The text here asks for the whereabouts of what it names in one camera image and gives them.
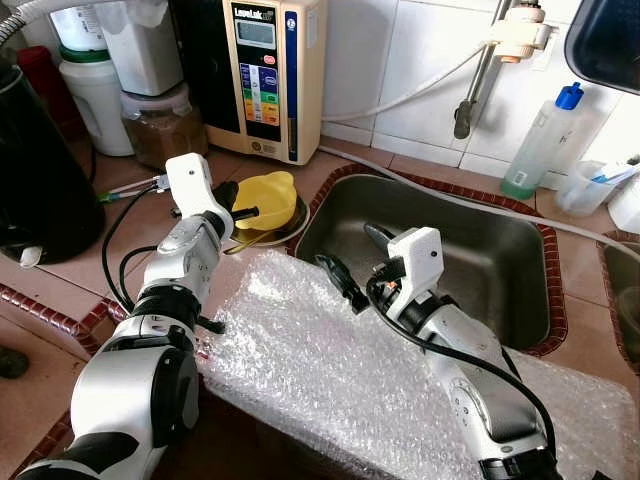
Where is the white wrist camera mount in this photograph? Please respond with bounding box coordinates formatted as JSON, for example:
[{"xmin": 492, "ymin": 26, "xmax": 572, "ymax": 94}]
[
  {"xmin": 163, "ymin": 152, "xmax": 236, "ymax": 241},
  {"xmin": 385, "ymin": 227, "xmax": 444, "ymax": 311}
]

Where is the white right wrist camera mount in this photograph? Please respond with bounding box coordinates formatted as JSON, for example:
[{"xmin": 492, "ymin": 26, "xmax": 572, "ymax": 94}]
[{"xmin": 385, "ymin": 227, "xmax": 444, "ymax": 311}]

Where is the dark blue tray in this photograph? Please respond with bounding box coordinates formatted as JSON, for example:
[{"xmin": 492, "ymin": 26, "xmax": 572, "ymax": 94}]
[{"xmin": 563, "ymin": 0, "xmax": 640, "ymax": 96}]

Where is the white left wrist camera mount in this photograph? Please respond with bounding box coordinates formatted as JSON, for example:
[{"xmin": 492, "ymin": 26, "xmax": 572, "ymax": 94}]
[{"xmin": 163, "ymin": 152, "xmax": 236, "ymax": 241}]

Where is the white blue toothbrush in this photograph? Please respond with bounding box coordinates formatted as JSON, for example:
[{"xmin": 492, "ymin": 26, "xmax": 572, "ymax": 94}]
[{"xmin": 588, "ymin": 163, "xmax": 639, "ymax": 187}]

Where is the yellow plastic bowl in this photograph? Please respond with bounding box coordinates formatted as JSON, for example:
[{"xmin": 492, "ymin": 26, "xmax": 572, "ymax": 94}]
[{"xmin": 230, "ymin": 170, "xmax": 299, "ymax": 233}]

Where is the clear bubble wrap sheet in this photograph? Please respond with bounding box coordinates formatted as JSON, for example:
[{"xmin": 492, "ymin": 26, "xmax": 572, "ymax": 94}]
[{"xmin": 195, "ymin": 245, "xmax": 640, "ymax": 480}]

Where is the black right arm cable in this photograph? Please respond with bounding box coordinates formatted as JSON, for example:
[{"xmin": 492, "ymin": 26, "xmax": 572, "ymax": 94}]
[{"xmin": 365, "ymin": 275, "xmax": 561, "ymax": 461}]

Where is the clear bottle blue cap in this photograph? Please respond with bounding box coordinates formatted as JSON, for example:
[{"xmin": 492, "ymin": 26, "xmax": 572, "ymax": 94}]
[{"xmin": 500, "ymin": 82, "xmax": 593, "ymax": 201}]

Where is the jar with brown contents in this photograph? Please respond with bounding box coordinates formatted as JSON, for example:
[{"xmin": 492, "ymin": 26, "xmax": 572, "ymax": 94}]
[{"xmin": 120, "ymin": 83, "xmax": 208, "ymax": 171}]

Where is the clear plastic cup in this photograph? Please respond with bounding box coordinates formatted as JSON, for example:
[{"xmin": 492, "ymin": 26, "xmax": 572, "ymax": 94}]
[{"xmin": 555, "ymin": 158, "xmax": 639, "ymax": 218}]

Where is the dark red container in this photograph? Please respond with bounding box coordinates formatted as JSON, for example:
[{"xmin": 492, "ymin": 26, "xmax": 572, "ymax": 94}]
[{"xmin": 15, "ymin": 45, "xmax": 89, "ymax": 141}]

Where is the white detergent bottle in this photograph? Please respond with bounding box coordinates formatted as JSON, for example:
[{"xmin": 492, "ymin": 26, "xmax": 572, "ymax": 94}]
[{"xmin": 605, "ymin": 170, "xmax": 640, "ymax": 236}]

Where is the white canister green band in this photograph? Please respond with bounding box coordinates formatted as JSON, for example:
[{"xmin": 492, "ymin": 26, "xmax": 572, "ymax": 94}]
[{"xmin": 48, "ymin": 5, "xmax": 136, "ymax": 158}]

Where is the cream water ionizer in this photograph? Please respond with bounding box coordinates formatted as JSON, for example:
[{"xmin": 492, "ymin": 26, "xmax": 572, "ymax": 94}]
[{"xmin": 170, "ymin": 0, "xmax": 329, "ymax": 167}]

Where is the steel sink basin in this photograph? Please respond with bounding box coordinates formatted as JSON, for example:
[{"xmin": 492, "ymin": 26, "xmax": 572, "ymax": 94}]
[
  {"xmin": 598, "ymin": 232, "xmax": 640, "ymax": 373},
  {"xmin": 293, "ymin": 168, "xmax": 569, "ymax": 359}
]

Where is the black kettle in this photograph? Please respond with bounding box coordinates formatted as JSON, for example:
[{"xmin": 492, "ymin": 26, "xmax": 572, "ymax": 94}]
[{"xmin": 0, "ymin": 60, "xmax": 108, "ymax": 266}]

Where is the grey wall tap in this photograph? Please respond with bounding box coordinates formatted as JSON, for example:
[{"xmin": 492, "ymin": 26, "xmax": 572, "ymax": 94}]
[{"xmin": 452, "ymin": 0, "xmax": 553, "ymax": 141}]

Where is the stainless steel bowl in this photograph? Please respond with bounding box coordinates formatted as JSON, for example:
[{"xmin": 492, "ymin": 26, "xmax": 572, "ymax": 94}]
[{"xmin": 225, "ymin": 195, "xmax": 311, "ymax": 256}]

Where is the thin white hose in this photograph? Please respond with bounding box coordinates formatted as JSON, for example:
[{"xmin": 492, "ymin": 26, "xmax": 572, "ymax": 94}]
[{"xmin": 320, "ymin": 42, "xmax": 501, "ymax": 125}]

